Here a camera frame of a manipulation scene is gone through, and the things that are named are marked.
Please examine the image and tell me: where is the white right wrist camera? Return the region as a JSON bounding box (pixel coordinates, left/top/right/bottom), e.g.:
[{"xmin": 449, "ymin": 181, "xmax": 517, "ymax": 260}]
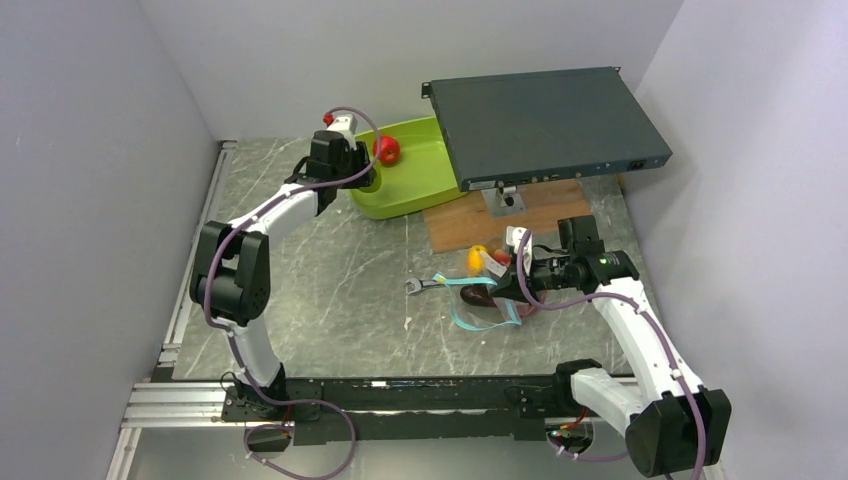
[{"xmin": 504, "ymin": 226, "xmax": 533, "ymax": 265}]

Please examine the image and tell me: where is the chrome combination wrench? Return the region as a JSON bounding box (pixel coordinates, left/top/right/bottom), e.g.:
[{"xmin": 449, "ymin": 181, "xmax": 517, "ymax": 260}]
[{"xmin": 404, "ymin": 278, "xmax": 442, "ymax": 296}]

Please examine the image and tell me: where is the purple fake eggplant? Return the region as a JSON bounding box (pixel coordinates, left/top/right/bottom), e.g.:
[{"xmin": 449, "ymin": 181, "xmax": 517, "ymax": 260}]
[{"xmin": 460, "ymin": 284, "xmax": 496, "ymax": 308}]

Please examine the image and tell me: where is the red fake apple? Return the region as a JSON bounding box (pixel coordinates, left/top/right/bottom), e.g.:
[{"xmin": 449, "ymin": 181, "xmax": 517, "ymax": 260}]
[{"xmin": 372, "ymin": 136, "xmax": 401, "ymax": 167}]

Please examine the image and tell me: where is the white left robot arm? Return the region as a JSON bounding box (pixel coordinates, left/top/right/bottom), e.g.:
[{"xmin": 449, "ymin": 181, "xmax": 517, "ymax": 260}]
[{"xmin": 189, "ymin": 130, "xmax": 376, "ymax": 420}]

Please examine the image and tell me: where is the dark grey rack device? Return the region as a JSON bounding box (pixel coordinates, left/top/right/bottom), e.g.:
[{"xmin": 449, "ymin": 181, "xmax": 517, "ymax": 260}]
[{"xmin": 421, "ymin": 66, "xmax": 672, "ymax": 192}]

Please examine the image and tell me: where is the metal stand base plate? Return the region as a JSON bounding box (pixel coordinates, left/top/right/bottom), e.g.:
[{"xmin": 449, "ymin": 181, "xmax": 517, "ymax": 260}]
[{"xmin": 481, "ymin": 186, "xmax": 527, "ymax": 218}]

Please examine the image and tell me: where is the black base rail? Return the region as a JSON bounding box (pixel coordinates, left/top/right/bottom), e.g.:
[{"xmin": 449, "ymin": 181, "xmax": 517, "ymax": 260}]
[{"xmin": 221, "ymin": 374, "xmax": 586, "ymax": 446}]

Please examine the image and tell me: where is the clear zip top bag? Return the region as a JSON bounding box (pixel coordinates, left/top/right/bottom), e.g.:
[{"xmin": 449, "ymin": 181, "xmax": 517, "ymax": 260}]
[{"xmin": 432, "ymin": 244, "xmax": 538, "ymax": 332}]

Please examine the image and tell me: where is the lime green plastic tub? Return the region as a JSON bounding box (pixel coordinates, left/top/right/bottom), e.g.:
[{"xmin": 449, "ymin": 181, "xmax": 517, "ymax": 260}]
[{"xmin": 348, "ymin": 116, "xmax": 464, "ymax": 220}]

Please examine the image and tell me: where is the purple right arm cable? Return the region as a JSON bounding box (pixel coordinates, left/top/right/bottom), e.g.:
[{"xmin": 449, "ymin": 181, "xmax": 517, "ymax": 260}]
[{"xmin": 515, "ymin": 228, "xmax": 707, "ymax": 480}]

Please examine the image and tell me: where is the orange fake fruit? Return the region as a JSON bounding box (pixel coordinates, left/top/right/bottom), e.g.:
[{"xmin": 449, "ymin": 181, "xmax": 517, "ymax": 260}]
[{"xmin": 466, "ymin": 245, "xmax": 488, "ymax": 277}]

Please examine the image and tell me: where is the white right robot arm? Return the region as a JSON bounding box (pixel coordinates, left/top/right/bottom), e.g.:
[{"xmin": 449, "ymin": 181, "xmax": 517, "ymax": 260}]
[{"xmin": 491, "ymin": 215, "xmax": 732, "ymax": 479}]

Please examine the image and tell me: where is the aluminium frame rail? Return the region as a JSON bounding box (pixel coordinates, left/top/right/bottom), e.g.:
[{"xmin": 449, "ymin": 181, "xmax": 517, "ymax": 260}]
[{"xmin": 105, "ymin": 139, "xmax": 240, "ymax": 480}]

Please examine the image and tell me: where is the wooden board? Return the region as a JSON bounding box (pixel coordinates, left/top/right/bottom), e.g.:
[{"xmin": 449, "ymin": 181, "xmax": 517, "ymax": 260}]
[{"xmin": 423, "ymin": 180, "xmax": 590, "ymax": 253}]

